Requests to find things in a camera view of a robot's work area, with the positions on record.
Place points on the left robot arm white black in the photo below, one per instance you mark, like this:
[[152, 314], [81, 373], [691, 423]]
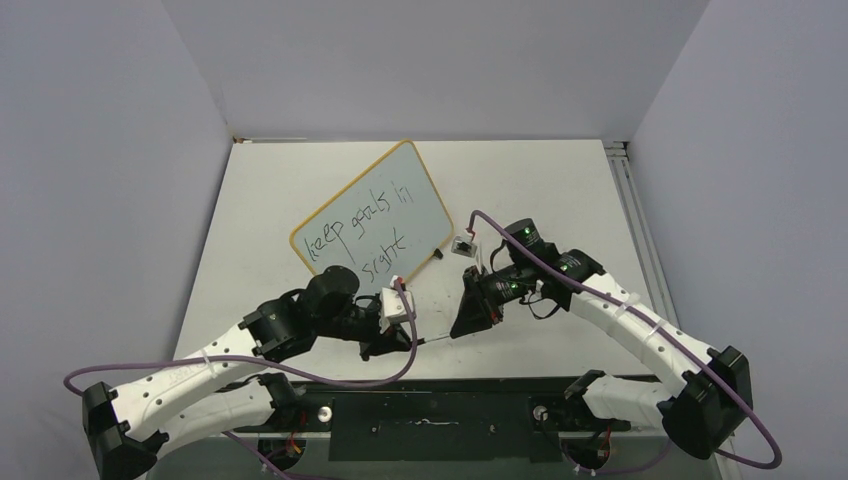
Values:
[[239, 379]]

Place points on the aluminium frame rail right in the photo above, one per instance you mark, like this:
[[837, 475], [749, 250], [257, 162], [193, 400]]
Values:
[[653, 272]]

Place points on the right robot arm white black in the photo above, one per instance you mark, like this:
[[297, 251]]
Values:
[[700, 395]]

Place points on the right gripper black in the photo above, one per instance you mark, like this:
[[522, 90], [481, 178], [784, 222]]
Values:
[[480, 309]]

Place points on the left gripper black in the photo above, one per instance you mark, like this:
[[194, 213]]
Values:
[[393, 339]]

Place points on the black white marker pen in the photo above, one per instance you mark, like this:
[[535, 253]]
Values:
[[434, 339]]

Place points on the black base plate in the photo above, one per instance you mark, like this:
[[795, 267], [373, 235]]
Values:
[[474, 423]]

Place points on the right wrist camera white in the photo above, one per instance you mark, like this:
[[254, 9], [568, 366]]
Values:
[[465, 244]]

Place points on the yellow framed whiteboard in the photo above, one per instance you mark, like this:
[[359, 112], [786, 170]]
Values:
[[386, 222]]

